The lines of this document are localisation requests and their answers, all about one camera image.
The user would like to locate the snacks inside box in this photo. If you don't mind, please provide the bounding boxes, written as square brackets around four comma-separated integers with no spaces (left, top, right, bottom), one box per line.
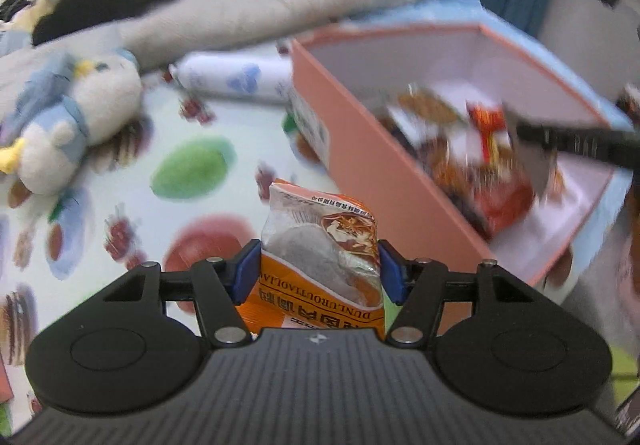
[380,87,567,241]

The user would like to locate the penguin plush toy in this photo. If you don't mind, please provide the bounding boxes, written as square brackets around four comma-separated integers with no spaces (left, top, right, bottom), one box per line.
[1,49,143,196]

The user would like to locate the orange braised meat snack packet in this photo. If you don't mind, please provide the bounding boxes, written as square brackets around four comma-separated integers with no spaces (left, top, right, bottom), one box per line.
[239,180,385,337]

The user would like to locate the pink storage box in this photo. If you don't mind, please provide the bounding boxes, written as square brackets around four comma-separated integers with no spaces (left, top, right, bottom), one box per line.
[292,23,628,283]

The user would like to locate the white cylindrical bottle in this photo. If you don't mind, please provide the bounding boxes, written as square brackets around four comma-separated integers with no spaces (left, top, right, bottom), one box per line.
[168,52,294,103]

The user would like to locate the grey duvet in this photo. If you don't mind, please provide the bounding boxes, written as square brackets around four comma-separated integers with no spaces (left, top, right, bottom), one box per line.
[1,0,420,102]

